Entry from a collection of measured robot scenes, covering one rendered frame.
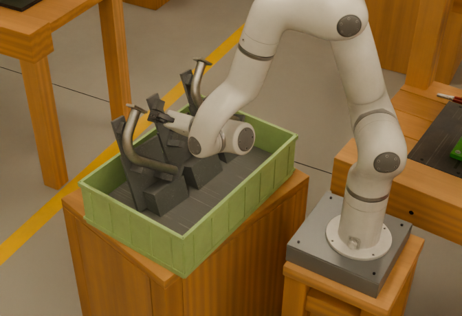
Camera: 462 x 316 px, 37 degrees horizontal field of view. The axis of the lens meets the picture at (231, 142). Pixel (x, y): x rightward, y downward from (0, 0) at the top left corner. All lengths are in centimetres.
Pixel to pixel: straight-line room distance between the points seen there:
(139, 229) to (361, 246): 64
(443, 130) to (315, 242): 77
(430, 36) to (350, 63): 108
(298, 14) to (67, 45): 347
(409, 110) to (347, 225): 82
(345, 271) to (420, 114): 89
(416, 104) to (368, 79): 105
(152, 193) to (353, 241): 63
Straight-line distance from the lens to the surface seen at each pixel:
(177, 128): 183
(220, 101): 165
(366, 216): 191
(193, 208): 219
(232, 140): 170
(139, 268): 214
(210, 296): 231
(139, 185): 215
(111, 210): 211
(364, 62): 164
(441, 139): 251
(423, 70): 276
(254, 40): 158
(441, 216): 228
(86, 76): 451
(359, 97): 169
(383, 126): 175
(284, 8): 155
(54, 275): 321
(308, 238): 201
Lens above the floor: 233
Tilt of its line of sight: 37 degrees down
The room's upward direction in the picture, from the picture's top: 1 degrees clockwise
